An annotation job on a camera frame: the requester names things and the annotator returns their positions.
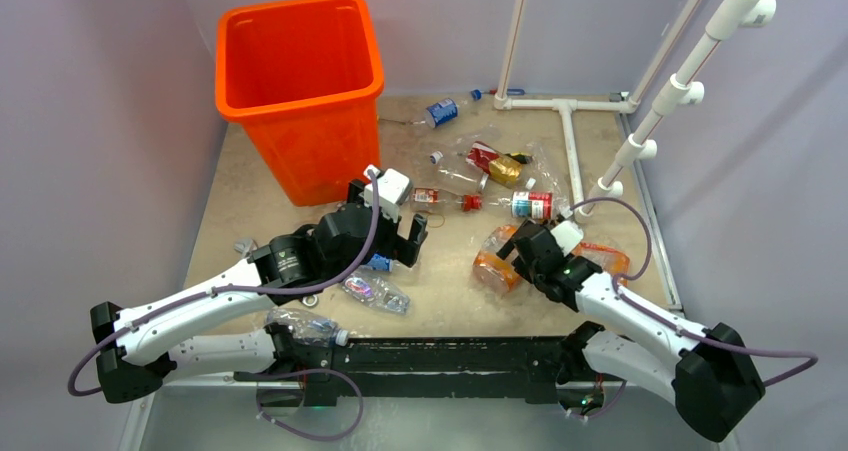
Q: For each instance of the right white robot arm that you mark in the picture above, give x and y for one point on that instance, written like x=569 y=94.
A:
x=706 y=373

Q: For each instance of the blue label clear bottle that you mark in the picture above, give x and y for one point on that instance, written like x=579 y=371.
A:
x=379 y=263

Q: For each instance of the red handle adjustable wrench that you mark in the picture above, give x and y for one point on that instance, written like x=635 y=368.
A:
x=246 y=246

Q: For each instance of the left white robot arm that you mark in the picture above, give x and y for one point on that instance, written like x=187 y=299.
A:
x=138 y=349

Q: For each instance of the crushed bottle at table edge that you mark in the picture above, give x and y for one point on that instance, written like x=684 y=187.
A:
x=308 y=328

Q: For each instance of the white PVC pipe frame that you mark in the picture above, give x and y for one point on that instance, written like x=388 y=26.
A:
x=572 y=47

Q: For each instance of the red white label bottle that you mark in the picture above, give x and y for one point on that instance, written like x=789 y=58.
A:
x=539 y=205

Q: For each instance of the blue cap pen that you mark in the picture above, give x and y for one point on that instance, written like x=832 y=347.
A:
x=509 y=91

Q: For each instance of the crushed red blue label bottle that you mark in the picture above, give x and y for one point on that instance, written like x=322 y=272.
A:
x=376 y=292

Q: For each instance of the orange drink bottle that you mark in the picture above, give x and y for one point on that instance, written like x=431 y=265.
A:
x=495 y=273

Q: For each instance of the orange snack pouch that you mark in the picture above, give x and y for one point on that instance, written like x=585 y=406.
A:
x=609 y=259

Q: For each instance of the white PVC diagonal pole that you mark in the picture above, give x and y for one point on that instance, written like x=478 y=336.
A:
x=681 y=88

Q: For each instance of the rubber band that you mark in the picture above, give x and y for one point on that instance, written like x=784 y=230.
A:
x=436 y=220

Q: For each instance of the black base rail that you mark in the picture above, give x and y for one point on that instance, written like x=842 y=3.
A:
x=530 y=368

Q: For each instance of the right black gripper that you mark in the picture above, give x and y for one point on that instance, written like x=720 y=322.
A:
x=522 y=268

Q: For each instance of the red gold snack wrapper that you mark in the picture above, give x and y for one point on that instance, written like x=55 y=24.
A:
x=501 y=168

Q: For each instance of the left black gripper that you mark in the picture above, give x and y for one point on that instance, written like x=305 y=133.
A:
x=404 y=249

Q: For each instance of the blue label bottle far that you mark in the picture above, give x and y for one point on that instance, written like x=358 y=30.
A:
x=441 y=112

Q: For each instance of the large clear bottle white cap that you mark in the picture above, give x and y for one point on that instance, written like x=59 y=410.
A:
x=456 y=174

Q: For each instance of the orange plastic bin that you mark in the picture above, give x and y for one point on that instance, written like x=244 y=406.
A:
x=302 y=79

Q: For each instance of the red cap small bottle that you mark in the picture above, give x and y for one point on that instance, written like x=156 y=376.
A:
x=437 y=200

